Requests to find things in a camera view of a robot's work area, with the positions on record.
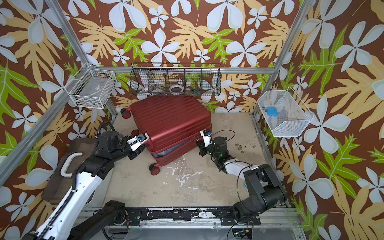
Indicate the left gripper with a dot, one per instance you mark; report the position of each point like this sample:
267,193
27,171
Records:
135,152

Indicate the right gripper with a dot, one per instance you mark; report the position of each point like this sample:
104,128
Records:
201,144

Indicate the red hard-shell suitcase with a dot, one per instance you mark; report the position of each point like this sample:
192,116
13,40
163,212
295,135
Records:
173,124

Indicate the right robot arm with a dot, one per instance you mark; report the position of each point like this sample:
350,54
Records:
264,187

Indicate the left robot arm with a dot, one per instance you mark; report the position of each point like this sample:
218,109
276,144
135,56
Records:
110,148

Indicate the white tape roll in basket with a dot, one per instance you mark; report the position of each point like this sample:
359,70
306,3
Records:
176,89

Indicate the brown plastic storage box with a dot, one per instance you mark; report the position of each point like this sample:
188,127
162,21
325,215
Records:
61,181

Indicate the blue object in basket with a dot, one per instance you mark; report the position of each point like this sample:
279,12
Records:
272,111

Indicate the white mesh basket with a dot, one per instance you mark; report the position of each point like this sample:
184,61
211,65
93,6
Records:
294,115

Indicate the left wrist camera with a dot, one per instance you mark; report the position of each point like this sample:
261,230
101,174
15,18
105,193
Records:
138,141

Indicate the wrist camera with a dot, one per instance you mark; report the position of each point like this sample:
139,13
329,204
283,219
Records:
207,137
138,141

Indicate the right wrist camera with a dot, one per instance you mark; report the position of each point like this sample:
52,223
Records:
207,137

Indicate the black wire basket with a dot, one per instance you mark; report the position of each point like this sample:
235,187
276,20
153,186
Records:
198,79

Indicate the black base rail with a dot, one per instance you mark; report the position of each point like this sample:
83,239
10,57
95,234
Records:
225,215

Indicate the white wire basket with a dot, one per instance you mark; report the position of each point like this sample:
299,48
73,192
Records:
91,87

